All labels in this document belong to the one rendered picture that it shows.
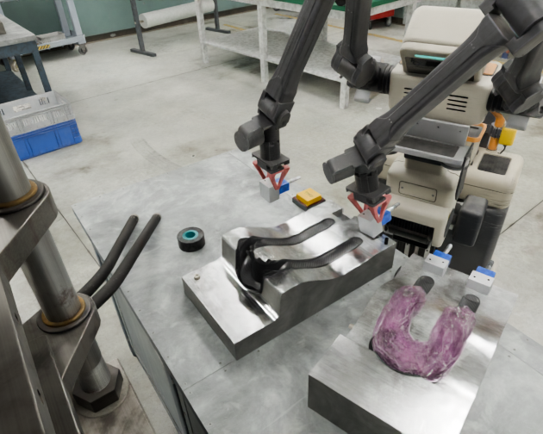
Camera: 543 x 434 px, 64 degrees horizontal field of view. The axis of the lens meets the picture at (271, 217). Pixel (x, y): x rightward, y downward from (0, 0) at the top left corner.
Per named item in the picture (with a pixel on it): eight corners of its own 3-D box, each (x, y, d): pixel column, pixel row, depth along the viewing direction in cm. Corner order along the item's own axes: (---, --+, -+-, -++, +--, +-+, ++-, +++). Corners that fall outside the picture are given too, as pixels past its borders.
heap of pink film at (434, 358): (407, 282, 107) (411, 258, 102) (483, 315, 98) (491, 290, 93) (355, 355, 90) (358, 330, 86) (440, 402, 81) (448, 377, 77)
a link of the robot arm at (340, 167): (390, 156, 97) (371, 124, 99) (343, 174, 95) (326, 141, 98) (376, 177, 108) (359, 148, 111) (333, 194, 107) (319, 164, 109)
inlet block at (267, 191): (295, 181, 137) (294, 166, 134) (304, 188, 134) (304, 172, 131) (260, 195, 132) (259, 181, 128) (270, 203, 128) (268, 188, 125)
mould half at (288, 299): (328, 223, 137) (331, 186, 129) (392, 268, 120) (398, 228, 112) (184, 293, 115) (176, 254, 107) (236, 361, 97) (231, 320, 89)
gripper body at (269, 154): (271, 172, 119) (270, 148, 115) (251, 158, 126) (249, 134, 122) (290, 164, 122) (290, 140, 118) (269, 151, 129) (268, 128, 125)
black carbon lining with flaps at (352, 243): (327, 221, 126) (329, 194, 121) (368, 250, 115) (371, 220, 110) (223, 271, 111) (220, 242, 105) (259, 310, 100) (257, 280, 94)
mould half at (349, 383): (409, 268, 119) (415, 237, 113) (512, 310, 106) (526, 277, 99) (307, 406, 88) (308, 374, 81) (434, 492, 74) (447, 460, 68)
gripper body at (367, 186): (374, 205, 107) (371, 179, 103) (345, 193, 115) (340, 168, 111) (392, 193, 109) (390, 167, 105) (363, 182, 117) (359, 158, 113)
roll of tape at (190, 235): (186, 256, 127) (184, 246, 125) (173, 242, 132) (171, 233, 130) (210, 244, 130) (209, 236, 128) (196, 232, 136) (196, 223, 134)
